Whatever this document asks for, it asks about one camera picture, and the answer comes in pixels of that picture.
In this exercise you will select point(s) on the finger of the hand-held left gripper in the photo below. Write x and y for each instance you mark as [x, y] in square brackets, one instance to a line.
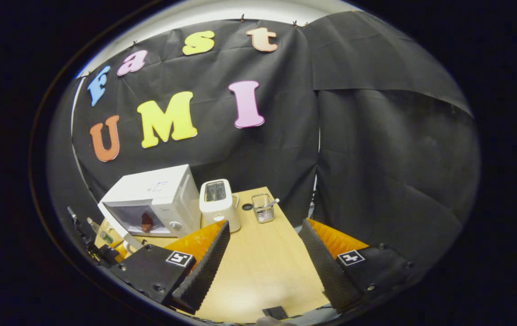
[120, 251]

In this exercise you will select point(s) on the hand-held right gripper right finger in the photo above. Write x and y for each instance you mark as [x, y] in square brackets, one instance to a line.
[326, 271]

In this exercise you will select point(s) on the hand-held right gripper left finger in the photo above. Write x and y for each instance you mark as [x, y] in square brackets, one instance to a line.
[204, 271]

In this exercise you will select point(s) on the brown food piece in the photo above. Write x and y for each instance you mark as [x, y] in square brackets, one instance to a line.
[147, 222]

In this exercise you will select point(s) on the white microwave oven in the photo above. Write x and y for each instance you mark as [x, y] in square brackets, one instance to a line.
[149, 185]

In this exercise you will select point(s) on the clear glass bottle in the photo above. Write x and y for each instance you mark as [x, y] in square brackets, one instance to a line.
[94, 225]

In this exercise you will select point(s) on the white toaster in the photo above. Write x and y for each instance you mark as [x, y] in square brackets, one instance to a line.
[217, 210]

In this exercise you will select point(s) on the small black block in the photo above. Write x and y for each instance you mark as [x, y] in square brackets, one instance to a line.
[275, 312]

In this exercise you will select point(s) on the small black round disc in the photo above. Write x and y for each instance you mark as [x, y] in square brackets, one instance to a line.
[247, 207]

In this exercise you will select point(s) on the black backdrop cloth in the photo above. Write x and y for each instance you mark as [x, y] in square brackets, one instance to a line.
[376, 158]

